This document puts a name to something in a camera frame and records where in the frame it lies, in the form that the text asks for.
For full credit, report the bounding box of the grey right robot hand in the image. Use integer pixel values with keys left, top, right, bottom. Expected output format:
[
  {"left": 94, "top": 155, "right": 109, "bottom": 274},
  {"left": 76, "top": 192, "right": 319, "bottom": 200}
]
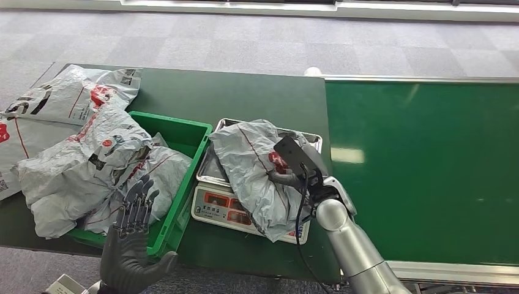
[{"left": 266, "top": 169, "right": 324, "bottom": 192}]

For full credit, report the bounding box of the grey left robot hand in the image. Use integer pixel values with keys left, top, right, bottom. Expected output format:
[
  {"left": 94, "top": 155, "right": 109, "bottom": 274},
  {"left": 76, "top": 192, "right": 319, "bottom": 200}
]
[{"left": 99, "top": 174, "right": 178, "bottom": 294}]

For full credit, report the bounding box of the grey mailer bag red logo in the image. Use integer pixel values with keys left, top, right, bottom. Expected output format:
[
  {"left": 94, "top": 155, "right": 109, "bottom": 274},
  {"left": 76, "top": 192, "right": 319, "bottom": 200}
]
[{"left": 209, "top": 119, "right": 314, "bottom": 243}]

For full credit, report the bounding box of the green conveyor belt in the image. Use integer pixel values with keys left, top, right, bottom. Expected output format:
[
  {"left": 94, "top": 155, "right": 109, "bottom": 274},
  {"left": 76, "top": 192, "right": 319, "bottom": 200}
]
[{"left": 323, "top": 75, "right": 519, "bottom": 287}]

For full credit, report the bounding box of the electronic scale steel tray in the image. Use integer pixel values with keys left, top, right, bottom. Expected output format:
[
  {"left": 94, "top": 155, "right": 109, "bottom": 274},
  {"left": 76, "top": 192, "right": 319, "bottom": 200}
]
[{"left": 190, "top": 118, "right": 324, "bottom": 246}]

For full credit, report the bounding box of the grey mailer bag red line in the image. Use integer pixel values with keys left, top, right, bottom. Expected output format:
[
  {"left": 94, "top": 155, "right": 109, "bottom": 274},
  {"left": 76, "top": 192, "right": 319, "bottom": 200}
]
[{"left": 83, "top": 132, "right": 193, "bottom": 235}]

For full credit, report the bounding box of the large crumpled grey mailer bag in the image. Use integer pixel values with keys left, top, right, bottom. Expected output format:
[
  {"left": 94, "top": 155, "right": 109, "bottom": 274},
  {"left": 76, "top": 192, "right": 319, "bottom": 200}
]
[{"left": 11, "top": 103, "right": 152, "bottom": 239}]

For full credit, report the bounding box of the green plastic bin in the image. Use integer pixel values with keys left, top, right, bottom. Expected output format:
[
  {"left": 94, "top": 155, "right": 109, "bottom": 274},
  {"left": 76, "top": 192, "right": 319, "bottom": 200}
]
[{"left": 67, "top": 111, "right": 213, "bottom": 258}]

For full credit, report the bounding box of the flat grey mailer bag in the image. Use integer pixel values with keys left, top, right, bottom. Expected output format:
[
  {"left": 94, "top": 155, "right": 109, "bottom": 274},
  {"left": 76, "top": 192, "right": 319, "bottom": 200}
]
[{"left": 0, "top": 116, "right": 82, "bottom": 202}]

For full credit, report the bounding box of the grey mailer bag black print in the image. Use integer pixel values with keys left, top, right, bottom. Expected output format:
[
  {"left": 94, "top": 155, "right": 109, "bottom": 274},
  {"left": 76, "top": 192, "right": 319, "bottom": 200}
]
[{"left": 0, "top": 64, "right": 143, "bottom": 127}]

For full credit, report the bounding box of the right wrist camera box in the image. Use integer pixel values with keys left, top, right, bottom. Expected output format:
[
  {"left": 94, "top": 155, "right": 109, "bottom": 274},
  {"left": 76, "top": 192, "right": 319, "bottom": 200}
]
[{"left": 273, "top": 135, "right": 330, "bottom": 179}]

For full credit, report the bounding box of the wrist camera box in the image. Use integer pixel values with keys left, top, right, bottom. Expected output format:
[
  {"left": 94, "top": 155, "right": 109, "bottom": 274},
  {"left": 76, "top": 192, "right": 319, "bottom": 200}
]
[
  {"left": 43, "top": 274, "right": 88, "bottom": 294},
  {"left": 273, "top": 135, "right": 330, "bottom": 179}
]

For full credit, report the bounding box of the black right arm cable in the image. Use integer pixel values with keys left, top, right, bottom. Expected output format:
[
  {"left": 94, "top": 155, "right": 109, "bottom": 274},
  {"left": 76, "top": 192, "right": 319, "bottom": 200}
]
[{"left": 294, "top": 162, "right": 332, "bottom": 294}]

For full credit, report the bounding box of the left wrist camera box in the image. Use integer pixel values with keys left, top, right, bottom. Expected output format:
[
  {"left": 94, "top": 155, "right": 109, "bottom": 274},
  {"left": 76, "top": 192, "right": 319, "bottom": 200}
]
[{"left": 43, "top": 274, "right": 88, "bottom": 294}]

